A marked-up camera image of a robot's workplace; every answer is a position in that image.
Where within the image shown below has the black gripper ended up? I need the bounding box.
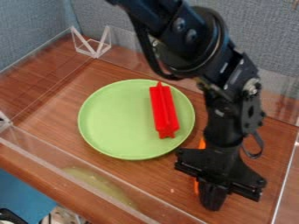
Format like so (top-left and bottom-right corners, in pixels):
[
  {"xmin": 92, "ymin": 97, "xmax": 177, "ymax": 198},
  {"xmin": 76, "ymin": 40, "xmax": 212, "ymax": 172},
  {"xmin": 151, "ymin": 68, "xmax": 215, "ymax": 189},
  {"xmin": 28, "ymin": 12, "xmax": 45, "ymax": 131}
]
[{"xmin": 173, "ymin": 147, "xmax": 267, "ymax": 211}]

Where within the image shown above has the orange toy carrot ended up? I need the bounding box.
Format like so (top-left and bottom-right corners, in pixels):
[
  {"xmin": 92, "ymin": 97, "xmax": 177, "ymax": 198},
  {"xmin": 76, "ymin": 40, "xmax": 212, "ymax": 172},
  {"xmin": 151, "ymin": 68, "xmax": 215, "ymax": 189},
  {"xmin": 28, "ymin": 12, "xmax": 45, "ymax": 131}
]
[{"xmin": 193, "ymin": 137, "xmax": 205, "ymax": 196}]

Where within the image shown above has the red star-shaped block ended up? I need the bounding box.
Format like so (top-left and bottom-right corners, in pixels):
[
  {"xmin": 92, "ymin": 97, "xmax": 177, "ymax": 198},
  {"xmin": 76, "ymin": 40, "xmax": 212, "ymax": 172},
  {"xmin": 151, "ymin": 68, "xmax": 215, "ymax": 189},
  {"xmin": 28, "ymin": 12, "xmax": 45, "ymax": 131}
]
[{"xmin": 149, "ymin": 82, "xmax": 180, "ymax": 139}]

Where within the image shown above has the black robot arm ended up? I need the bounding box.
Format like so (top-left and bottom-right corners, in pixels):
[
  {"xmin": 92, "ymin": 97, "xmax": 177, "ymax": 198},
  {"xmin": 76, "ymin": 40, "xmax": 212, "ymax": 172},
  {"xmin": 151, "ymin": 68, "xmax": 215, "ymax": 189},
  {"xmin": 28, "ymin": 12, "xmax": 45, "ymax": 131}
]
[{"xmin": 105, "ymin": 0, "xmax": 267, "ymax": 211}]

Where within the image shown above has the black cable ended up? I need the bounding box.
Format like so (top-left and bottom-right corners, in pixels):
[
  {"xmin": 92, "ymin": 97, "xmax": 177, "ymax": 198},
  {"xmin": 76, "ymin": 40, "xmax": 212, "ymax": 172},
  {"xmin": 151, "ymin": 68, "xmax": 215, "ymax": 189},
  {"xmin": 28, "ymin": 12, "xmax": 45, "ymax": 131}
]
[{"xmin": 239, "ymin": 130, "xmax": 267, "ymax": 160}]

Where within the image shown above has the clear acrylic enclosure wall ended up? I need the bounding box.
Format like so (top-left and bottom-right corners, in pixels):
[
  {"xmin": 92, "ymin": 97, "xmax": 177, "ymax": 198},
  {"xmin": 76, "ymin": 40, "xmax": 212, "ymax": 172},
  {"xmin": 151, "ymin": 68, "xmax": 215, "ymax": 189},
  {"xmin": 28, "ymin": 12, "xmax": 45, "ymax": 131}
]
[{"xmin": 0, "ymin": 26, "xmax": 299, "ymax": 224}]

